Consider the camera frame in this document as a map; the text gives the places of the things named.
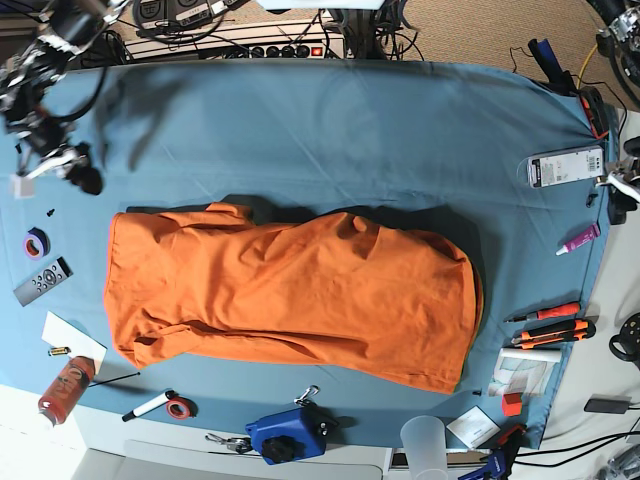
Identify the white booklet card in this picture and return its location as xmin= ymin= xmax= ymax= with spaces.
xmin=446 ymin=406 xmax=500 ymax=449

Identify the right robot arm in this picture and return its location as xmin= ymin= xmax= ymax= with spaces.
xmin=1 ymin=1 xmax=128 ymax=198

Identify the orange t-shirt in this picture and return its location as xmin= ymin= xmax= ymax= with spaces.
xmin=104 ymin=203 xmax=484 ymax=394

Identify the black cable tie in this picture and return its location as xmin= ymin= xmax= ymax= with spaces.
xmin=89 ymin=371 xmax=141 ymax=388

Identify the clear plastic packet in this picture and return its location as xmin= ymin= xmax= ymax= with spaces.
xmin=488 ymin=348 xmax=562 ymax=397

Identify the black power adapter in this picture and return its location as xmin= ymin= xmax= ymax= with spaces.
xmin=584 ymin=396 xmax=631 ymax=415

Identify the black round device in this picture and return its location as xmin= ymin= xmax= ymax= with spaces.
xmin=609 ymin=313 xmax=640 ymax=369

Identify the white paper card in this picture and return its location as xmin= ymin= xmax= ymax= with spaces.
xmin=41 ymin=311 xmax=107 ymax=374

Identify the blue clamp device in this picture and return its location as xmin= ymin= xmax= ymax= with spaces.
xmin=245 ymin=404 xmax=340 ymax=465

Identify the small AA battery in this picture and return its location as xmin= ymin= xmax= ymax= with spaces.
xmin=48 ymin=347 xmax=71 ymax=357

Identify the grey remote control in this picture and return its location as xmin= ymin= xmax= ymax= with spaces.
xmin=13 ymin=256 xmax=72 ymax=307

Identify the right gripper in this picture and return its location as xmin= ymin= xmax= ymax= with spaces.
xmin=19 ymin=126 xmax=103 ymax=195

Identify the clear bit set case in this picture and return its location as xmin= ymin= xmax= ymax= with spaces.
xmin=527 ymin=145 xmax=605 ymax=189

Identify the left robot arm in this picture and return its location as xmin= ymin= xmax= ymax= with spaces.
xmin=588 ymin=0 xmax=639 ymax=225

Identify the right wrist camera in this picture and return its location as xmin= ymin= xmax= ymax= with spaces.
xmin=10 ymin=174 xmax=35 ymax=199

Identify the white marker pen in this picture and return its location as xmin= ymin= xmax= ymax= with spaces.
xmin=122 ymin=390 xmax=176 ymax=422

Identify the red drink can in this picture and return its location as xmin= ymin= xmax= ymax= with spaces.
xmin=38 ymin=356 xmax=95 ymax=427

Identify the orange black screwdriver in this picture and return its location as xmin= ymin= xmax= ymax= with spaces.
xmin=506 ymin=302 xmax=581 ymax=323

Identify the small orange block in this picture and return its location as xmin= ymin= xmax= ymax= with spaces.
xmin=501 ymin=393 xmax=523 ymax=417

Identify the red tape roll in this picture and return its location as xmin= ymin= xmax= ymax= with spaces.
xmin=166 ymin=396 xmax=196 ymax=420

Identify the white power strip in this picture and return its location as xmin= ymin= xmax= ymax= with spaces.
xmin=125 ymin=21 xmax=349 ymax=62

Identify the purple glue tube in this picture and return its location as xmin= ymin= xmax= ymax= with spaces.
xmin=555 ymin=223 xmax=601 ymax=256

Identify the purple tape roll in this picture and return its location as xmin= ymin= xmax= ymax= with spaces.
xmin=23 ymin=227 xmax=50 ymax=260

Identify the teal tablecloth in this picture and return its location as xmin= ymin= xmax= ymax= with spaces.
xmin=1 ymin=60 xmax=608 ymax=446

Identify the translucent plastic cup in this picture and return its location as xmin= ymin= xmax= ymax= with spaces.
xmin=400 ymin=415 xmax=448 ymax=480

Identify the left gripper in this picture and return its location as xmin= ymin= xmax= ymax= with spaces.
xmin=595 ymin=137 xmax=640 ymax=225

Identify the blue black clamp handle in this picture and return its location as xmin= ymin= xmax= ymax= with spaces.
xmin=527 ymin=39 xmax=578 ymax=96

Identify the orange black utility knife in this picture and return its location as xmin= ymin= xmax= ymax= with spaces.
xmin=511 ymin=319 xmax=596 ymax=350

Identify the orange black tool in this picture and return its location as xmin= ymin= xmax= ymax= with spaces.
xmin=579 ymin=86 xmax=610 ymax=140

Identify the blue bar clamp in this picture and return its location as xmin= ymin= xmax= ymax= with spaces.
xmin=459 ymin=424 xmax=527 ymax=480

